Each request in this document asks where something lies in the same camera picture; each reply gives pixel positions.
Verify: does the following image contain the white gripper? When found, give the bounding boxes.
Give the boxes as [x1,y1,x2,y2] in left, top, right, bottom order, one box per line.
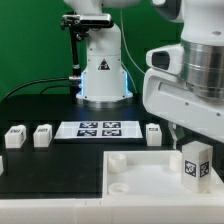
[143,69,224,150]

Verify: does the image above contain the white square tabletop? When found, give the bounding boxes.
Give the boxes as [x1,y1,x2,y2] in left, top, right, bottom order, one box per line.
[102,150,224,205]

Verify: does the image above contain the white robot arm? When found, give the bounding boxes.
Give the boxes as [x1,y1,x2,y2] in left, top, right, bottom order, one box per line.
[62,0,224,143]

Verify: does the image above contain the white tag sheet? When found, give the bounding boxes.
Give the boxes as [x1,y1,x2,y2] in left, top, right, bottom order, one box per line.
[55,121,142,140]

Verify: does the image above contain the white obstacle fence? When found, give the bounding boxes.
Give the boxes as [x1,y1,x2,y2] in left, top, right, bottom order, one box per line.
[0,195,224,224]

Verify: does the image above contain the white part left edge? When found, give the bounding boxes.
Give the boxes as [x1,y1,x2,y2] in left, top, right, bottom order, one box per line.
[0,156,4,176]

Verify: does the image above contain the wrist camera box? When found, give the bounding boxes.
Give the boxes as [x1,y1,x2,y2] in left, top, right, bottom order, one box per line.
[146,44,184,76]

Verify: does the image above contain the black cable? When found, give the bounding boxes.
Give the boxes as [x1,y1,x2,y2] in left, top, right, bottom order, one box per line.
[1,76,82,101]

